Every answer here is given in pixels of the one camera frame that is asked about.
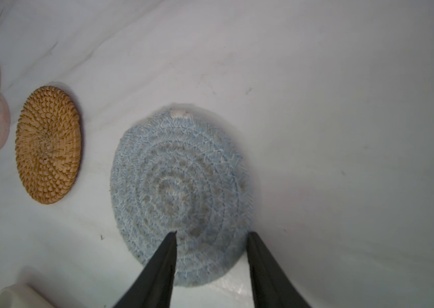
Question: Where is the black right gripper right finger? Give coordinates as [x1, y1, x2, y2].
[246, 232, 311, 308]

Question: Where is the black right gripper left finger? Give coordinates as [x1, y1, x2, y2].
[114, 232, 177, 308]

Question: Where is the blue woven round coaster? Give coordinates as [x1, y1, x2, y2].
[110, 109, 254, 287]

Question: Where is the woven rattan round coaster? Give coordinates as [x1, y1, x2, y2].
[15, 86, 82, 205]

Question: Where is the beige silicone tray mat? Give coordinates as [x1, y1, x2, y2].
[0, 284, 54, 308]

